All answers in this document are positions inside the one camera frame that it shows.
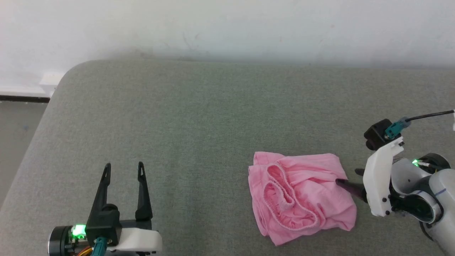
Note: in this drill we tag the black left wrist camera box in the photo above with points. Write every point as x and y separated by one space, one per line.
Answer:
103 225

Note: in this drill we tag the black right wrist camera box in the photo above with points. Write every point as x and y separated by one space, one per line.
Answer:
376 134

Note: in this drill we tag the pink shorts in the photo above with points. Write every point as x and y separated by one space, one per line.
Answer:
305 199

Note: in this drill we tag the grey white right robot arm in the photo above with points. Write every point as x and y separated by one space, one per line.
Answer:
437 192

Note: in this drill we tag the grey fabric sofa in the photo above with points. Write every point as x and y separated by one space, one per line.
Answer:
195 124

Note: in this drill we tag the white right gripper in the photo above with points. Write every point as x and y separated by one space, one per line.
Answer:
378 177

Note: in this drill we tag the dark baseboard strip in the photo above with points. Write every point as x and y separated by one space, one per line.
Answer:
21 99

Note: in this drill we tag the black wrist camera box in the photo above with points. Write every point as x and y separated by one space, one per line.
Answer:
103 225
376 134

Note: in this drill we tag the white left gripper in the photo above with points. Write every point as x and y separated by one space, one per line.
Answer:
138 241

